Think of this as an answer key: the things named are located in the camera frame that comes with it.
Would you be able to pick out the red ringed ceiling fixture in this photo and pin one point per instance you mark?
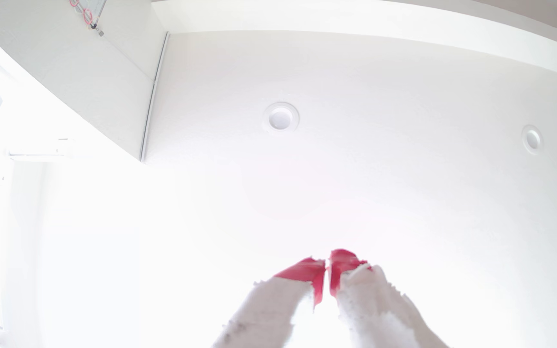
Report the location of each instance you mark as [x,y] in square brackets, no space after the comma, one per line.
[88,17]

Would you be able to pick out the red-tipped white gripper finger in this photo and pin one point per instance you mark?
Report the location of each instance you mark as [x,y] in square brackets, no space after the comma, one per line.
[375,304]
[278,304]

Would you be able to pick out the white corner trim strip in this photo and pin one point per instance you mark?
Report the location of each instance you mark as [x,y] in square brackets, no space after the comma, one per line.
[153,96]

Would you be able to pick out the round recessed ceiling light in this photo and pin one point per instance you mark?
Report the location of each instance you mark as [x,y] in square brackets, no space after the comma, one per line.
[280,118]
[532,139]

